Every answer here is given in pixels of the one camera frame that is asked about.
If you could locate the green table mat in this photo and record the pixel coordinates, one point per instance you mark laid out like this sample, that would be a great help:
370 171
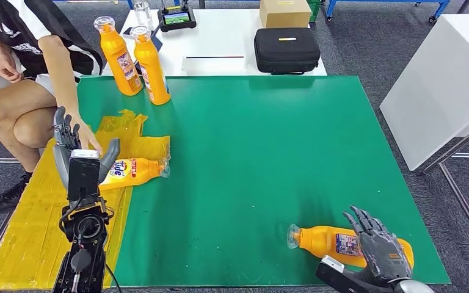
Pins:
238 161

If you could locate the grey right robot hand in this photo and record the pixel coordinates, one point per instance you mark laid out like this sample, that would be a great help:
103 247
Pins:
384 254

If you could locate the black controller with screen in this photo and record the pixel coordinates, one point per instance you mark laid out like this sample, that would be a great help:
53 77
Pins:
177 18

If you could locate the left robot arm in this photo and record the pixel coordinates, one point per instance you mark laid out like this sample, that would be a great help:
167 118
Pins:
82 242

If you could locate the blue metal cart frame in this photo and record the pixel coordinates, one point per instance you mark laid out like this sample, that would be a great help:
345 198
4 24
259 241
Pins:
380 1

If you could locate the orange detergent bottle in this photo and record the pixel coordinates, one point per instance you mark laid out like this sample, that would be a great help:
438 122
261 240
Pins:
137 172
153 68
323 242
117 56

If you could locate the white desk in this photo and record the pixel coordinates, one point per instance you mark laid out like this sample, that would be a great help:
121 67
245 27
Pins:
218 36

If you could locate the brown cardboard box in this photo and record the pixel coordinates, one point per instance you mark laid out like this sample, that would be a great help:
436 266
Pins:
285 13

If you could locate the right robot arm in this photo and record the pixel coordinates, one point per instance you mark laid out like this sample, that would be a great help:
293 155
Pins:
414 288

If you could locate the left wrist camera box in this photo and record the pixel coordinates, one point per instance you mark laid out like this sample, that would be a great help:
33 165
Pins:
84 178

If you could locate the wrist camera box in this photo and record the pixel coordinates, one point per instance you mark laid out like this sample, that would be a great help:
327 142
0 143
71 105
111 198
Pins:
339 279
84 178

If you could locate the white side table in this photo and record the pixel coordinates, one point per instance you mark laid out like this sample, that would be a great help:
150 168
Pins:
441 81

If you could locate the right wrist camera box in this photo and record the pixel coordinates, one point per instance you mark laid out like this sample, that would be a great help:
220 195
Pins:
339 279

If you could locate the green plastic crate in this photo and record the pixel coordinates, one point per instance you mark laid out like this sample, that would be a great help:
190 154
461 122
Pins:
315 9

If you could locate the person's left hand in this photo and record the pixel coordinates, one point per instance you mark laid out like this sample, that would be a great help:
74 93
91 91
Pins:
89 139

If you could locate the person's left forearm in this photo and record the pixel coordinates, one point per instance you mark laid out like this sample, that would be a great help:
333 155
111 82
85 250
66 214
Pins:
60 77

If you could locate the person's right hand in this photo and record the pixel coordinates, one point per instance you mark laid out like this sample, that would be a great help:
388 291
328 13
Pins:
8 66

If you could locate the person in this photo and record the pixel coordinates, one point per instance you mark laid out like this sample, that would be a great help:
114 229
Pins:
24 40

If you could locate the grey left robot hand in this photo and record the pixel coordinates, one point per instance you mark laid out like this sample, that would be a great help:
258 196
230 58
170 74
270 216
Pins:
66 137

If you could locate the blue metal rack beam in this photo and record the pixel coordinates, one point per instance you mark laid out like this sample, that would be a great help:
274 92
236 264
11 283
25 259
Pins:
130 2

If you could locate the black zip case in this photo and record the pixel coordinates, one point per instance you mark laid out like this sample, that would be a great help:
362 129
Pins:
287 50

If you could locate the clear drinking glass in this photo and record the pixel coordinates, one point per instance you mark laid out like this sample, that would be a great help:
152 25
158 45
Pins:
142 11

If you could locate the yellow taped plastic sheet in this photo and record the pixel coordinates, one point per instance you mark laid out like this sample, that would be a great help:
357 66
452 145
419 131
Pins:
24 226

